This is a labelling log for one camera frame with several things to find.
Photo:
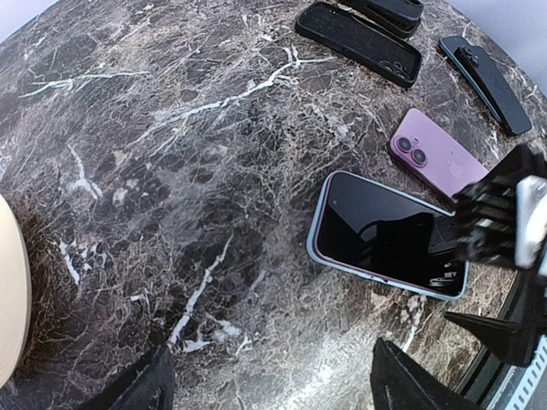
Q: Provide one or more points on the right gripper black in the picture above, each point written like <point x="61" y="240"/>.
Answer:
<point x="483" y="229"/>

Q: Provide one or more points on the light blue phone case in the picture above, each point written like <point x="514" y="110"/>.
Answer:
<point x="318" y="252"/>

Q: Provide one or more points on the beige round plate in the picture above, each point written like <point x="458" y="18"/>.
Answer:
<point x="16" y="292"/>

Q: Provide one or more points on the white cable duct strip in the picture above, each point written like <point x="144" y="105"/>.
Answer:
<point x="519" y="384"/>

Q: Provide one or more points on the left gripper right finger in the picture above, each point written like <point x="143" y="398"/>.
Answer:
<point x="399" y="382"/>

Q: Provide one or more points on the black phone case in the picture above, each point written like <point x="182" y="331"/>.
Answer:
<point x="400" y="17"/>
<point x="361" y="41"/>

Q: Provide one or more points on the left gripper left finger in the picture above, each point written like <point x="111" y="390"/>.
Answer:
<point x="146" y="384"/>

